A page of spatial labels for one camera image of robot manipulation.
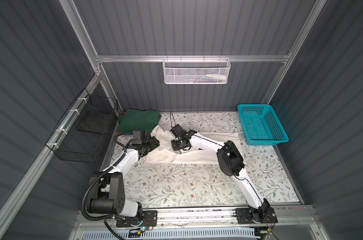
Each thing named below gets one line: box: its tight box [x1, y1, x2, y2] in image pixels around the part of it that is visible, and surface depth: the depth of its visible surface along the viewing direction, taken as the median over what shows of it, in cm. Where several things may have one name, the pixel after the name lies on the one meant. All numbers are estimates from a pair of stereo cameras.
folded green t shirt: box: [117, 108, 162, 135], surface depth 111 cm
